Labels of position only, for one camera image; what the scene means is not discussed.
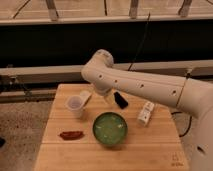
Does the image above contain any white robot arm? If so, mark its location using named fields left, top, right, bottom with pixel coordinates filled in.
left=81, top=49, right=213, bottom=171

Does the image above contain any green ceramic bowl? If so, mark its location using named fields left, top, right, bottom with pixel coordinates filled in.
left=92, top=112, right=128, bottom=147

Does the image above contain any black smartphone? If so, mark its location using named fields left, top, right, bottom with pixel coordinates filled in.
left=114, top=92, right=128, bottom=109

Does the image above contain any small beige card block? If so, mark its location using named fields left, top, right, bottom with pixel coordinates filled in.
left=80, top=90, right=92, bottom=105

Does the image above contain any white tube bottle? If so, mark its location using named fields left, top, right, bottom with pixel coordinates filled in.
left=137, top=101, right=155, bottom=126

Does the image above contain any red chili pepper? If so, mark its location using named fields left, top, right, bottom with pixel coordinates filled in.
left=59, top=131, right=84, bottom=140

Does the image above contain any black hanging cable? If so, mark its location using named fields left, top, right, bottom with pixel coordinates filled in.
left=127, top=12, right=152, bottom=72

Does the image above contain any black floor cable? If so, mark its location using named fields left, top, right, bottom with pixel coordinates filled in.
left=171, top=111, right=194, bottom=138

